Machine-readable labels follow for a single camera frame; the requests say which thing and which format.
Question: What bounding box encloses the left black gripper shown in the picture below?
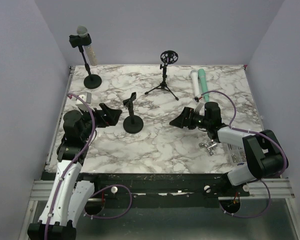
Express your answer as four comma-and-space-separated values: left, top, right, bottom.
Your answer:
80, 102, 122, 141

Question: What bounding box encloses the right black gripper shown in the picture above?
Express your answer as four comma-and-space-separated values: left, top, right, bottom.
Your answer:
170, 106, 211, 130

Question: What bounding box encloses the mint green microphone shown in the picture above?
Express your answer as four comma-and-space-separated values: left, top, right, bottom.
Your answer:
198, 68, 210, 102

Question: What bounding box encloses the white microphone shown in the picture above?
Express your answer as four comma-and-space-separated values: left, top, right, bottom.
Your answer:
190, 70, 200, 97

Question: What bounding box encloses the black tripod shock mount stand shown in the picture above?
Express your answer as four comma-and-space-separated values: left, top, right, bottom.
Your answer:
144, 50, 179, 101

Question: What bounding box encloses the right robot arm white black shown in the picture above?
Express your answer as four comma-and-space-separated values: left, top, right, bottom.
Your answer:
169, 102, 288, 196

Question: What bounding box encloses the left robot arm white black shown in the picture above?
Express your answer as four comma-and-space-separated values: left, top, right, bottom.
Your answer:
27, 103, 122, 240

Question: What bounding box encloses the black round base clip stand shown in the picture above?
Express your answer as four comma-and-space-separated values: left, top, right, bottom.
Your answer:
69, 35, 102, 90

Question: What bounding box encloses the glitter silver mesh microphone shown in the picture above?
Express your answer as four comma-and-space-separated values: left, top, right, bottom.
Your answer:
76, 25, 98, 66

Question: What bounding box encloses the chrome faucet fitting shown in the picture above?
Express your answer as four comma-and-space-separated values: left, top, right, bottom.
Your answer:
198, 141, 218, 156

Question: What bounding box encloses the clear screw organizer box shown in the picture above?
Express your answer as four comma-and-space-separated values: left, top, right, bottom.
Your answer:
228, 144, 247, 166

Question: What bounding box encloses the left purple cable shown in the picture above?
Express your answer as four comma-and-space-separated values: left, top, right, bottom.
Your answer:
43, 92, 133, 240

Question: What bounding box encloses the purple cable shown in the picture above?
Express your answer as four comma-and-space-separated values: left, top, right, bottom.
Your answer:
43, 92, 133, 240
197, 90, 290, 218

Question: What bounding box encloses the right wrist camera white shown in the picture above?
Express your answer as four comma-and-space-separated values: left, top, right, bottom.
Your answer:
193, 95, 205, 113

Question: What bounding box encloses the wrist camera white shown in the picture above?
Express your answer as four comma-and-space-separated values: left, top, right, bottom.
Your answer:
193, 95, 205, 113
75, 91, 92, 112

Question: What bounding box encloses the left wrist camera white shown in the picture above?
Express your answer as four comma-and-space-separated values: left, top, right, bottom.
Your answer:
75, 91, 92, 112

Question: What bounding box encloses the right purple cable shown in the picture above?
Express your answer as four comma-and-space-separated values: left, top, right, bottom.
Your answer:
197, 90, 290, 218

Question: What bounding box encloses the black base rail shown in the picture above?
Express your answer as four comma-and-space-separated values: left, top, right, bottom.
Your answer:
74, 173, 250, 209

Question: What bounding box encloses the aluminium extrusion frame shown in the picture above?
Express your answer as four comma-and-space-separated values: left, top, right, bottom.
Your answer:
17, 64, 77, 240

